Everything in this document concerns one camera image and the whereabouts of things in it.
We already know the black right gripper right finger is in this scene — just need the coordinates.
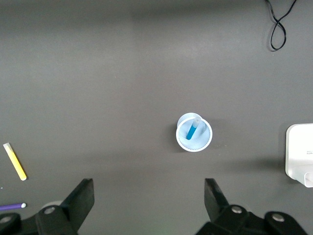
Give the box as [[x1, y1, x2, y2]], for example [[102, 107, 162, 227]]
[[194, 178, 309, 235]]

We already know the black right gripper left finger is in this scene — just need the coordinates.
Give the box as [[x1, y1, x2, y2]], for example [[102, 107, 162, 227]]
[[0, 178, 95, 235]]

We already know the blue marker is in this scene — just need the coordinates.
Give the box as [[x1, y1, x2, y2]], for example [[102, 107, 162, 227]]
[[186, 116, 202, 141]]

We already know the light blue plastic cup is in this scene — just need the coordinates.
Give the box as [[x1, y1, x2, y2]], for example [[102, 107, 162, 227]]
[[175, 112, 213, 153]]

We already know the purple marker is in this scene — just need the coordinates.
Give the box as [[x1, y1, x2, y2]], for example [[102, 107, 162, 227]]
[[0, 202, 27, 212]]

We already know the yellow marker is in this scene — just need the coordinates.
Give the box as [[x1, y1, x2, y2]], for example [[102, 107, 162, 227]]
[[2, 142, 28, 182]]

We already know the white box device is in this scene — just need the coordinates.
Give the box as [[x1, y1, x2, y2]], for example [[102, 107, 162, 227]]
[[285, 123, 313, 188]]

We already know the black cable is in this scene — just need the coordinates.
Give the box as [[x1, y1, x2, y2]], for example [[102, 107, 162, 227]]
[[265, 0, 298, 52]]

